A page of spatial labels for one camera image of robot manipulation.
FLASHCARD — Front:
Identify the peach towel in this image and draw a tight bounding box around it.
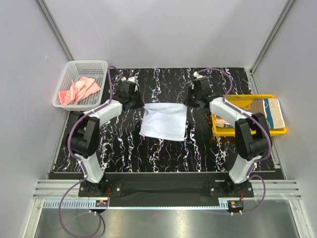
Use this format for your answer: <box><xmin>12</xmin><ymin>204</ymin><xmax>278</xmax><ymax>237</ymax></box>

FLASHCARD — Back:
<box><xmin>215</xmin><ymin>118</ymin><xmax>232</xmax><ymax>128</ymax></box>

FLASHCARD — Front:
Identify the light blue cloth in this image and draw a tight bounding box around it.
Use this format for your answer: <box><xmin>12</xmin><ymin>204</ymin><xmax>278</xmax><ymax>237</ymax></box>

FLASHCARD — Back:
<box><xmin>140</xmin><ymin>103</ymin><xmax>187</xmax><ymax>141</ymax></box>

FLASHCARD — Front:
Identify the yellow cloth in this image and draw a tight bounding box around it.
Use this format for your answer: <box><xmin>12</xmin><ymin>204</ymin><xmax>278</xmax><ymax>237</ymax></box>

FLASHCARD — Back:
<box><xmin>226</xmin><ymin>95</ymin><xmax>266</xmax><ymax>117</ymax></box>

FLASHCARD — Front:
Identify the pink striped cloth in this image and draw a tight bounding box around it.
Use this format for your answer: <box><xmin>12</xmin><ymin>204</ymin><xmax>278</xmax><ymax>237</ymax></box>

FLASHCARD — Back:
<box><xmin>58</xmin><ymin>77</ymin><xmax>101</xmax><ymax>106</ymax></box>

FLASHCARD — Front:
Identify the teal beige Doraemon towel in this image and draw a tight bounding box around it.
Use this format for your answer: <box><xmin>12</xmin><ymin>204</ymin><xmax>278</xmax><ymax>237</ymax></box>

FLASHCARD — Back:
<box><xmin>263</xmin><ymin>98</ymin><xmax>285</xmax><ymax>129</ymax></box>

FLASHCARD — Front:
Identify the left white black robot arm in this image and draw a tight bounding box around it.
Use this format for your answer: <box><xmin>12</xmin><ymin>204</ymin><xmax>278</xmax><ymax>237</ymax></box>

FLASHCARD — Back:
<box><xmin>65</xmin><ymin>76</ymin><xmax>144</xmax><ymax>196</ymax></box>

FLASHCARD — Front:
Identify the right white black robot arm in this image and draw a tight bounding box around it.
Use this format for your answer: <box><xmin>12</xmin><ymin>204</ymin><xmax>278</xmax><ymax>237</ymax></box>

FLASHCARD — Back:
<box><xmin>184</xmin><ymin>77</ymin><xmax>272</xmax><ymax>197</ymax></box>

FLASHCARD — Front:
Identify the yellow plastic tray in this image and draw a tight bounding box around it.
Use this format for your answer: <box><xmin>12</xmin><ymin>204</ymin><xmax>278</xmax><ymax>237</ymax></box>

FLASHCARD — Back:
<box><xmin>211</xmin><ymin>94</ymin><xmax>287</xmax><ymax>137</ymax></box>

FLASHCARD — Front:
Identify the white plastic basket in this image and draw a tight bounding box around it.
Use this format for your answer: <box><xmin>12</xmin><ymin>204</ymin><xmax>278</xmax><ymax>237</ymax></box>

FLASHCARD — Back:
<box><xmin>52</xmin><ymin>60</ymin><xmax>108</xmax><ymax>111</ymax></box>

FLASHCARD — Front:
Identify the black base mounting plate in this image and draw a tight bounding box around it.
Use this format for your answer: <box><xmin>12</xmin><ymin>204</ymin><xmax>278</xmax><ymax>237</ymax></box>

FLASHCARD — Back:
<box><xmin>78</xmin><ymin>172</ymin><xmax>254</xmax><ymax>209</ymax></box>

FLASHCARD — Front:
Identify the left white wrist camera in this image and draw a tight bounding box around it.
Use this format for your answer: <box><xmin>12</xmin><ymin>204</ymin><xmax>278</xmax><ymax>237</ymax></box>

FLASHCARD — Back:
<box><xmin>121</xmin><ymin>76</ymin><xmax>138</xmax><ymax>83</ymax></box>

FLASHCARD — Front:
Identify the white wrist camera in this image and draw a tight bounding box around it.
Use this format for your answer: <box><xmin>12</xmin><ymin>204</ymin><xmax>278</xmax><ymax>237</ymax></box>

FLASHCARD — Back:
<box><xmin>193</xmin><ymin>71</ymin><xmax>203</xmax><ymax>79</ymax></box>
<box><xmin>121</xmin><ymin>76</ymin><xmax>138</xmax><ymax>83</ymax></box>

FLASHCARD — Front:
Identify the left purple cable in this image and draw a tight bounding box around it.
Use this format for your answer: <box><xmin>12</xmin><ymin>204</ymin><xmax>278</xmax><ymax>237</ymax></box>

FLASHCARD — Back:
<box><xmin>58</xmin><ymin>65</ymin><xmax>124</xmax><ymax>236</ymax></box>

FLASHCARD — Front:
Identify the purple cable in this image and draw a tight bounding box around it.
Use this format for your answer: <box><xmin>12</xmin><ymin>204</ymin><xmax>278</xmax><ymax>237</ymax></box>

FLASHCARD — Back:
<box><xmin>58</xmin><ymin>65</ymin><xmax>124</xmax><ymax>236</ymax></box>
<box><xmin>198</xmin><ymin>67</ymin><xmax>272</xmax><ymax>215</ymax></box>

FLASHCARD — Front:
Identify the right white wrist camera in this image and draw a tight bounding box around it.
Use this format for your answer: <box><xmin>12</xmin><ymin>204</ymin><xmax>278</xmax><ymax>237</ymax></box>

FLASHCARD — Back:
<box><xmin>193</xmin><ymin>71</ymin><xmax>203</xmax><ymax>79</ymax></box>

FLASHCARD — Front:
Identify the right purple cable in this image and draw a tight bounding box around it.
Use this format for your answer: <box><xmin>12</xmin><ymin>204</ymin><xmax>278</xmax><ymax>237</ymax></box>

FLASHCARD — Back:
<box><xmin>198</xmin><ymin>67</ymin><xmax>272</xmax><ymax>215</ymax></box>

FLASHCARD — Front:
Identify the left aluminium frame post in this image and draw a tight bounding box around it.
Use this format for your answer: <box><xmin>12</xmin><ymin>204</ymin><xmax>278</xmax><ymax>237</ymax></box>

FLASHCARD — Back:
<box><xmin>35</xmin><ymin>0</ymin><xmax>74</xmax><ymax>61</ymax></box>

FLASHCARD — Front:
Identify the aluminium frame post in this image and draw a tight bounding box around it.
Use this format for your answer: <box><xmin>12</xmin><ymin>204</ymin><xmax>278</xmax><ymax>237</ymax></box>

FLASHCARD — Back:
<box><xmin>250</xmin><ymin>0</ymin><xmax>297</xmax><ymax>74</ymax></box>
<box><xmin>35</xmin><ymin>0</ymin><xmax>74</xmax><ymax>61</ymax></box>

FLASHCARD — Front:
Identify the aluminium front rail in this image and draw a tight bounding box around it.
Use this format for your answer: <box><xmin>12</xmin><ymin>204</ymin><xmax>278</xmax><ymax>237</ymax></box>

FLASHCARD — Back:
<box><xmin>33</xmin><ymin>179</ymin><xmax>301</xmax><ymax>210</ymax></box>

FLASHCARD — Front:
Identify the right aluminium frame post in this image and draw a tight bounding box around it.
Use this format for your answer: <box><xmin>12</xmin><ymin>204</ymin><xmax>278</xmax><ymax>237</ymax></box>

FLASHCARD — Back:
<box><xmin>250</xmin><ymin>0</ymin><xmax>297</xmax><ymax>74</ymax></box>

